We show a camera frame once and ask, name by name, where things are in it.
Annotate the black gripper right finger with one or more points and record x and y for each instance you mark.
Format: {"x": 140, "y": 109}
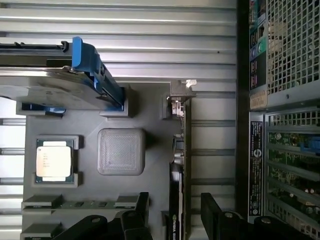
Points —
{"x": 215, "y": 217}

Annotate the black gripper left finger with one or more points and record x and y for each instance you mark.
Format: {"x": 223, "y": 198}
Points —
{"x": 130, "y": 220}

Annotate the green ram stick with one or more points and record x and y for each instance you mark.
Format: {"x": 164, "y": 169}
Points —
{"x": 85, "y": 204}

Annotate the black nvidia graphics card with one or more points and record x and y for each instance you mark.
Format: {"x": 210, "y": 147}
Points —
{"x": 178, "y": 172}

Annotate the grey 3d-printed parts rack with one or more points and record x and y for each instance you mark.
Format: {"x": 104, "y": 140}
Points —
{"x": 107, "y": 160}

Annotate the silver cpu chip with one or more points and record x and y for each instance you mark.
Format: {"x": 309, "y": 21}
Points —
{"x": 53, "y": 160}

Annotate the black open pc case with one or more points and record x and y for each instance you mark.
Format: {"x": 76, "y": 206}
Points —
{"x": 282, "y": 112}

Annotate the hard disk with blue caddy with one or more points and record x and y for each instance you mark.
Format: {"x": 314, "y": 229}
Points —
{"x": 62, "y": 82}

